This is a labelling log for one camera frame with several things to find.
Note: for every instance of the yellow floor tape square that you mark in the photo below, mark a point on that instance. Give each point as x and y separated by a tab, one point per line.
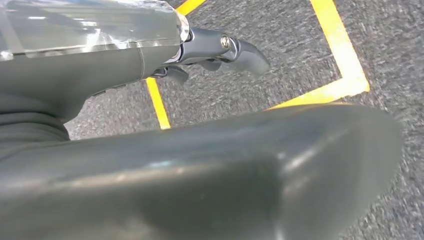
341	49

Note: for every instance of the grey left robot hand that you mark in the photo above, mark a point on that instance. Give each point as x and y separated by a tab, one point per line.
198	182

